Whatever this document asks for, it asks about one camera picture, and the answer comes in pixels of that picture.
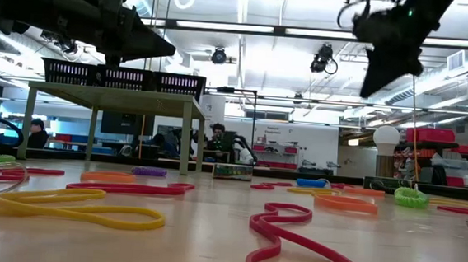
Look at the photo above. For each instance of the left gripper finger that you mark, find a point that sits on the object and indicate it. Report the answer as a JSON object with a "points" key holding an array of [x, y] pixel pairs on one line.
{"points": [[140, 52], [146, 32]]}

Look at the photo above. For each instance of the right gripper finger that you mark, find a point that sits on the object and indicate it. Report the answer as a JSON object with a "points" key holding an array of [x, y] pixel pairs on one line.
{"points": [[376, 71], [403, 68]]}

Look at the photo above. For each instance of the black mesh plastic basket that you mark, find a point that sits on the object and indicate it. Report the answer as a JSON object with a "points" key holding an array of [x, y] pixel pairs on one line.
{"points": [[179, 86], [126, 79], [68, 73]]}

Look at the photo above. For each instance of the orange rubber band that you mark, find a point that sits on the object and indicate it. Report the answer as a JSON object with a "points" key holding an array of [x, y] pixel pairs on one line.
{"points": [[373, 208], [107, 176], [364, 192]]}

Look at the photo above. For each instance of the yellow rubber band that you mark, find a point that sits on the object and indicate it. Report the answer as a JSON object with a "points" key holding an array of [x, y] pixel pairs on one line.
{"points": [[296, 190], [160, 221], [460, 203]]}

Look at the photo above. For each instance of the background black robot arm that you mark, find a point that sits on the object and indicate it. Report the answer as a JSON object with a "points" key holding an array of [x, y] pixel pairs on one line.
{"points": [[247, 146]]}

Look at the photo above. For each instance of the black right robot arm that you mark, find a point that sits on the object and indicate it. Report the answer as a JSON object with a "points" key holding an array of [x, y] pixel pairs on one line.
{"points": [[433, 2]]}

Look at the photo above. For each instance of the green perforated metal shelf riser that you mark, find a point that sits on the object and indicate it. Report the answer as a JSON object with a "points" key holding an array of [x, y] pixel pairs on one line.
{"points": [[117, 94]]}

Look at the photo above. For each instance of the white ceiling air vent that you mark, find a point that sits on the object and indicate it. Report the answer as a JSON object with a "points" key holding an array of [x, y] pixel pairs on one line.
{"points": [[456, 60]]}

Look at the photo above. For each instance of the white light bulb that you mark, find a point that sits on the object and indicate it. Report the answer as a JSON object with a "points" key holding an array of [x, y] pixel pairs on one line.
{"points": [[386, 137]]}

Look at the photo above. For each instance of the red storage bin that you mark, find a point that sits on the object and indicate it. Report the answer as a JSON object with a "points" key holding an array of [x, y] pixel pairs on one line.
{"points": [[429, 135]]}

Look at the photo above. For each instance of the black monitor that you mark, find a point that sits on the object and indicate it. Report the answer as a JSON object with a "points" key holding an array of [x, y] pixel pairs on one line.
{"points": [[127, 123]]}

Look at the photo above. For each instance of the yellow thin rod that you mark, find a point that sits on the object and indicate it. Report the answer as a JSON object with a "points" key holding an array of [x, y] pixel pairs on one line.
{"points": [[141, 137]]}

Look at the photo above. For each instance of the person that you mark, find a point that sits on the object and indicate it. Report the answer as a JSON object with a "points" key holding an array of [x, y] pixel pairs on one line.
{"points": [[165, 144], [218, 142], [38, 136]]}

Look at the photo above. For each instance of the round metal lamp base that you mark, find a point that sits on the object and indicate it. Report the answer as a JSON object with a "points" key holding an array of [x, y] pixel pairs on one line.
{"points": [[385, 166]]}

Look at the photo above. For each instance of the black metal gantry frame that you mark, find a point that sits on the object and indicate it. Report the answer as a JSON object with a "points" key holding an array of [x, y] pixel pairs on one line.
{"points": [[224, 90]]}

